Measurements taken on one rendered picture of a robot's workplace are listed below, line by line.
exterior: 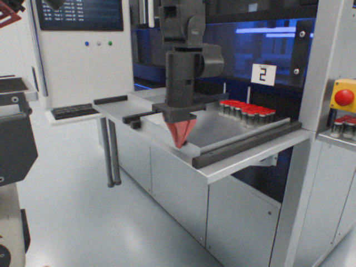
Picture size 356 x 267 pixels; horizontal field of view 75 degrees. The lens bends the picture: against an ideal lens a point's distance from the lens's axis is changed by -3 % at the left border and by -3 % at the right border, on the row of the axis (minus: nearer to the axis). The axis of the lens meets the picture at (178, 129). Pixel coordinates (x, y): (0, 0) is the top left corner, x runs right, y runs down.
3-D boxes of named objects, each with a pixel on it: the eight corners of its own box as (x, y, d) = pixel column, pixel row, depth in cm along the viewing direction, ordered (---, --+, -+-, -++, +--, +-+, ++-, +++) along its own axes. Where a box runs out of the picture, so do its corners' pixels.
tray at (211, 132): (222, 109, 88) (223, 100, 87) (288, 129, 69) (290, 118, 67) (141, 128, 69) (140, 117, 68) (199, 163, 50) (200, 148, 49)
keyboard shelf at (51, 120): (125, 100, 144) (124, 96, 143) (146, 111, 122) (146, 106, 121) (43, 113, 120) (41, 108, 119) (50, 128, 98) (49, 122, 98)
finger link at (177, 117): (196, 150, 53) (198, 109, 49) (169, 158, 49) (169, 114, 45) (177, 140, 58) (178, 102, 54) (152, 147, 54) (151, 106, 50)
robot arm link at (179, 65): (160, 47, 47) (178, 48, 43) (187, 47, 51) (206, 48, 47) (160, 82, 49) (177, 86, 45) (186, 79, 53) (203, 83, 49)
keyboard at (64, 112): (129, 100, 132) (129, 96, 131) (140, 106, 121) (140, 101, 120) (50, 112, 111) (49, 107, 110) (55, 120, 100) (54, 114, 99)
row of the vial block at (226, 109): (221, 113, 82) (222, 100, 81) (266, 128, 69) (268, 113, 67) (217, 114, 81) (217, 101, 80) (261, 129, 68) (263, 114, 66)
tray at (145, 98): (189, 90, 121) (189, 84, 119) (228, 100, 101) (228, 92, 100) (127, 100, 102) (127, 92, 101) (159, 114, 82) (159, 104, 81)
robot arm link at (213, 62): (161, 15, 47) (189, 14, 40) (203, 20, 53) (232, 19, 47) (159, 76, 51) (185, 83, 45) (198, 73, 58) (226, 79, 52)
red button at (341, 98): (337, 102, 60) (341, 87, 59) (355, 105, 57) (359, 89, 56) (331, 104, 58) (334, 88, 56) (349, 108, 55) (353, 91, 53)
